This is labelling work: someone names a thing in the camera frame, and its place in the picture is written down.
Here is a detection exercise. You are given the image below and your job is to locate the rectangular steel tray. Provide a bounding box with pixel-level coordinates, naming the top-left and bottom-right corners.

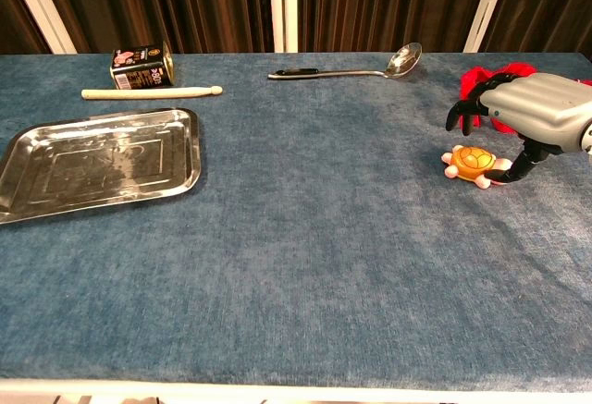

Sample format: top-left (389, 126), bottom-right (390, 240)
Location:
top-left (0, 107), bottom-right (202, 226)

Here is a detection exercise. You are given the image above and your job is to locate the white frame post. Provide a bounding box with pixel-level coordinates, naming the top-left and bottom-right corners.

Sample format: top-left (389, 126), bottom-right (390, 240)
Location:
top-left (268, 0), bottom-right (300, 53)
top-left (4, 0), bottom-right (78, 54)
top-left (463, 0), bottom-right (514, 53)

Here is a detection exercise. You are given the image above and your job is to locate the black tin can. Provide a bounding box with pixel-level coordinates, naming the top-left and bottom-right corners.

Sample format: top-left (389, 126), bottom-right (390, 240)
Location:
top-left (109, 41), bottom-right (177, 91)

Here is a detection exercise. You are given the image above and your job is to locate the steel ladle with black handle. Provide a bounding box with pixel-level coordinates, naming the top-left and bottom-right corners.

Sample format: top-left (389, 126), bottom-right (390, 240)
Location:
top-left (267, 42), bottom-right (424, 81)

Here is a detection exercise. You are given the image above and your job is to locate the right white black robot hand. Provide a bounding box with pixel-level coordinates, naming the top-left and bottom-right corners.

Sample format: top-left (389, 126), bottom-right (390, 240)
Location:
top-left (445, 72), bottom-right (592, 184)

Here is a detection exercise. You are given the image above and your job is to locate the small orange pink turtle toy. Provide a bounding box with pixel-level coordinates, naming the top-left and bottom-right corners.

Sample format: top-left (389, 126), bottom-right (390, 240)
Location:
top-left (440, 144), bottom-right (513, 189)

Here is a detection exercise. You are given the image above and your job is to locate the wooden stick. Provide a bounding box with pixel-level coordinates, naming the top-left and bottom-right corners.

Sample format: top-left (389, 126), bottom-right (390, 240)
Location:
top-left (80, 85), bottom-right (224, 101)

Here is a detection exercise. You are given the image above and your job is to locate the red fabric ribbon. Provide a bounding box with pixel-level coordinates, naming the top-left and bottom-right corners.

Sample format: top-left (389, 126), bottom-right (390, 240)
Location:
top-left (460, 64), bottom-right (592, 137)

